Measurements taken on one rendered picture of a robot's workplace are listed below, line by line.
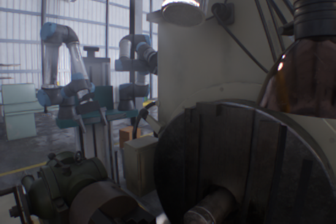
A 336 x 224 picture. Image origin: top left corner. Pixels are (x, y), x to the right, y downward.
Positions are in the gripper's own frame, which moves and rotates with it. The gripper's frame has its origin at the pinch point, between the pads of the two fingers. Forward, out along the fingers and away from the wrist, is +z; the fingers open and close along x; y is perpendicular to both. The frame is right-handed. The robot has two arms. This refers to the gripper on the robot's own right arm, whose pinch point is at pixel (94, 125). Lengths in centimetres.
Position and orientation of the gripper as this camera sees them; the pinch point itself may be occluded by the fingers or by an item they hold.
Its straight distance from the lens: 109.3
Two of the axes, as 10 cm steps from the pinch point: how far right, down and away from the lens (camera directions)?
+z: 3.8, 9.2, -0.5
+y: -6.7, 3.2, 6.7
